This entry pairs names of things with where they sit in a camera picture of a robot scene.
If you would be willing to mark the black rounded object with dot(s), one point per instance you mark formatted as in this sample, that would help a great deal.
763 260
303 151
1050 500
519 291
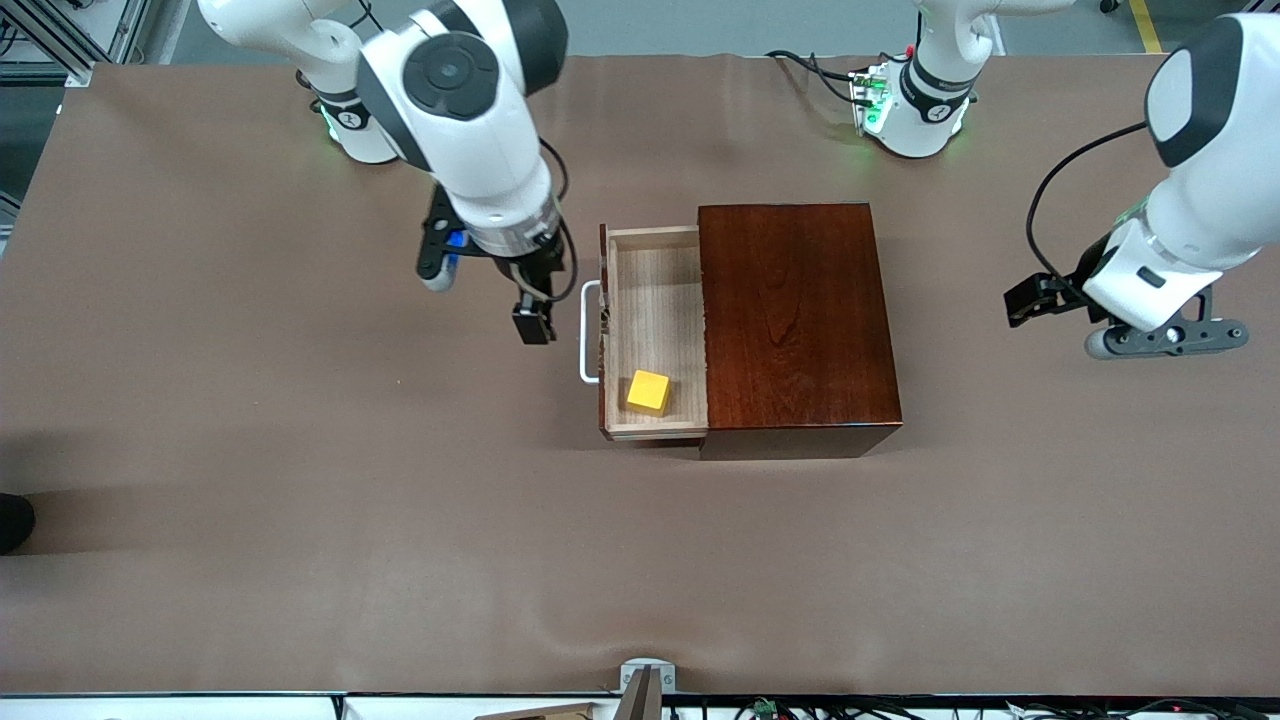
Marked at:
14 522

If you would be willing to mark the aluminium frame profiles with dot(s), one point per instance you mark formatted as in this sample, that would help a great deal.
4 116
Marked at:
60 40

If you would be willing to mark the yellow cube block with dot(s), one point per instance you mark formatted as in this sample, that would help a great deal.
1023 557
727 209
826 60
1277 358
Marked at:
648 392

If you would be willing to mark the grey metal clamp bracket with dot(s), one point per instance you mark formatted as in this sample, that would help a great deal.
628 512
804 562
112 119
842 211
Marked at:
645 690

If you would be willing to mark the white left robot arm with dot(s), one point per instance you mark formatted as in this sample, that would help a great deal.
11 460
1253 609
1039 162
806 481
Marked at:
1210 200

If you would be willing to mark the light wood drawer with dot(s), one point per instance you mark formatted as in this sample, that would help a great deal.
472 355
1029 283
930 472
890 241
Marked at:
655 300

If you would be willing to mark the dark brown wooden cabinet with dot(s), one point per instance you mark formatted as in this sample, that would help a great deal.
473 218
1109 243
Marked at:
800 320

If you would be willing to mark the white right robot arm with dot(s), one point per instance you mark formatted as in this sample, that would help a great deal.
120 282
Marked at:
470 150

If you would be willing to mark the brown table cover sheet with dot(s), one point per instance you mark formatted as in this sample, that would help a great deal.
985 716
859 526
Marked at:
300 400

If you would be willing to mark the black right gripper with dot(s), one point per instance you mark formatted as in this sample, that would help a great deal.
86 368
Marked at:
533 272

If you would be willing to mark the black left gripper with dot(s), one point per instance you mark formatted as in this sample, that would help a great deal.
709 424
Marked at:
1072 286

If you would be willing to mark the flat wooden piece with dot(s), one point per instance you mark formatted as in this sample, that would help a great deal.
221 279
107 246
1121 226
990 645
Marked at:
550 713

